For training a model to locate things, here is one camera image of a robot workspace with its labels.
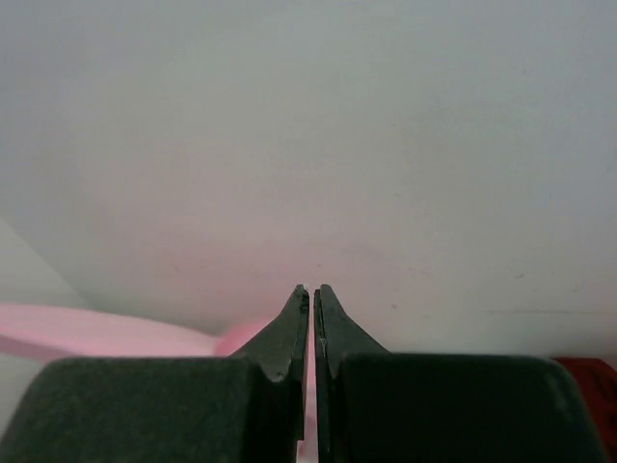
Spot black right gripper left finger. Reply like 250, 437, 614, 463
1, 286, 309, 462

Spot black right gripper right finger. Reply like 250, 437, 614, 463
314, 285, 608, 462

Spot pink t-shirt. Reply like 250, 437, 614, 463
1, 305, 316, 462

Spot dark red t-shirt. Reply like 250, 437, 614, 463
555, 357, 616, 462

